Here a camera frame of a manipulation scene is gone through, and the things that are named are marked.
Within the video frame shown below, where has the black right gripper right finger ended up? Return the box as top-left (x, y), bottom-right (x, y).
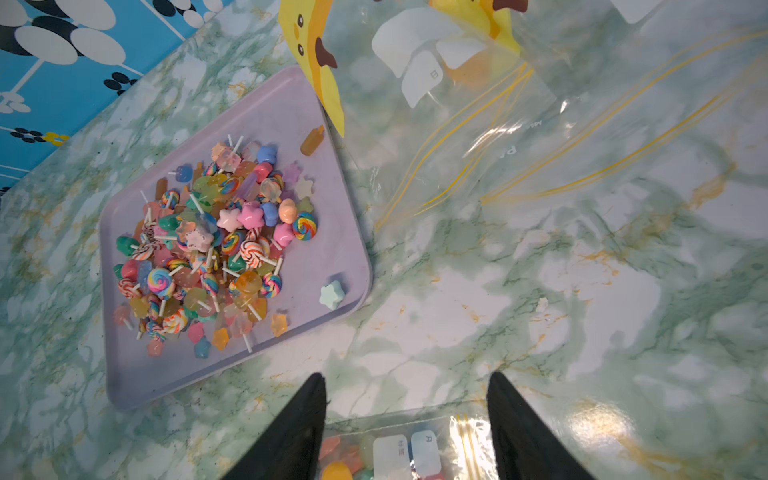
top-left (486, 371), bottom-right (592, 479)

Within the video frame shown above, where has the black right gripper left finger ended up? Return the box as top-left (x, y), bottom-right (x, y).
top-left (224, 373), bottom-right (327, 480)

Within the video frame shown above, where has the ziploc bag of candies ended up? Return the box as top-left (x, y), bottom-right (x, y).
top-left (315, 403), bottom-right (499, 479)

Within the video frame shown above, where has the pile of colourful candies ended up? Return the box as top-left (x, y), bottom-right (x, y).
top-left (113, 139), bottom-right (318, 359)

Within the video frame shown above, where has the ziploc bag with yellow duck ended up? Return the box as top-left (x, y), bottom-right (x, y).
top-left (410, 1), bottom-right (767, 216)

